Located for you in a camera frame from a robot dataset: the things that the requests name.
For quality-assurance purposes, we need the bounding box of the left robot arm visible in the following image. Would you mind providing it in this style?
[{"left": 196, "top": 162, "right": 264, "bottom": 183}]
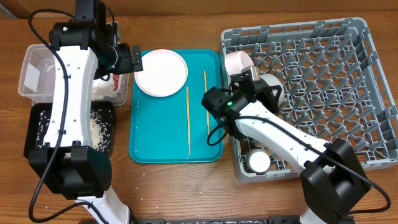
[{"left": 25, "top": 1, "right": 143, "bottom": 223}]

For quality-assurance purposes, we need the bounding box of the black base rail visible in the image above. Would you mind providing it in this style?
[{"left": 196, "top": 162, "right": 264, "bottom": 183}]
[{"left": 130, "top": 215, "right": 300, "bottom": 224}]

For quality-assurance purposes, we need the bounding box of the black plastic tray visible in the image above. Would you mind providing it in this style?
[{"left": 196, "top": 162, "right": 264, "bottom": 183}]
[{"left": 24, "top": 101, "right": 116, "bottom": 159}]

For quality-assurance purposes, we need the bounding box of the small white cup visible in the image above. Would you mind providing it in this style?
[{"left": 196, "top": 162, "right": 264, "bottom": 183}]
[{"left": 246, "top": 149, "right": 271, "bottom": 173}]

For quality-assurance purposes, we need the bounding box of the red snack wrapper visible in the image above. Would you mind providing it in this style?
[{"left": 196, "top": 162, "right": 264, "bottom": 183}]
[{"left": 113, "top": 74, "right": 119, "bottom": 91}]

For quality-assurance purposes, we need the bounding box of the pale green shallow bowl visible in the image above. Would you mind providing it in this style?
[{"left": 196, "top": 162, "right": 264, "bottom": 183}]
[{"left": 261, "top": 73, "right": 285, "bottom": 106}]

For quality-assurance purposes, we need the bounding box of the wooden chopstick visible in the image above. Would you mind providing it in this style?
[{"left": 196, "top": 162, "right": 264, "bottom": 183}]
[
  {"left": 203, "top": 70, "right": 210, "bottom": 135},
  {"left": 186, "top": 86, "right": 192, "bottom": 156}
]

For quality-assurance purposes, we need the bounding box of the teal serving tray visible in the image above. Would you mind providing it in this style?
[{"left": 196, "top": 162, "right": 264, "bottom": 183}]
[{"left": 129, "top": 49, "right": 224, "bottom": 164}]

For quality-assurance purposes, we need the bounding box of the spilled rice pile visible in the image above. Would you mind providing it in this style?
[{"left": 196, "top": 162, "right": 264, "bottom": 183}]
[{"left": 35, "top": 108, "right": 114, "bottom": 156}]

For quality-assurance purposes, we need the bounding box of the grey dishwasher rack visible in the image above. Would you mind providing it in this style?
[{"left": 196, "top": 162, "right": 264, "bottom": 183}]
[{"left": 220, "top": 17, "right": 397, "bottom": 170}]

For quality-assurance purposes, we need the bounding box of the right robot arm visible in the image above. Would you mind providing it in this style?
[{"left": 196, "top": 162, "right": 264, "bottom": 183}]
[{"left": 201, "top": 72, "right": 373, "bottom": 223}]

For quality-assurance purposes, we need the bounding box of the white napkin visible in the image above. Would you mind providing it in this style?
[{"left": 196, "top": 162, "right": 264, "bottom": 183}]
[{"left": 91, "top": 78, "right": 114, "bottom": 101}]

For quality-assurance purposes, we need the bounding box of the clear plastic bin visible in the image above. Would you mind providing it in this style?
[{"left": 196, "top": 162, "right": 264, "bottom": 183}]
[{"left": 18, "top": 44, "right": 129, "bottom": 106}]

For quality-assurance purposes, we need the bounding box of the large white plate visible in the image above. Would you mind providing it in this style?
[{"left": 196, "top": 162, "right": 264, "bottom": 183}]
[{"left": 134, "top": 49, "right": 188, "bottom": 97}]

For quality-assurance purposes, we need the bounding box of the white bowl with rice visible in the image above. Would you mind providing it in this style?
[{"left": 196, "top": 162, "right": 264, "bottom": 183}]
[{"left": 224, "top": 51, "right": 254, "bottom": 81}]

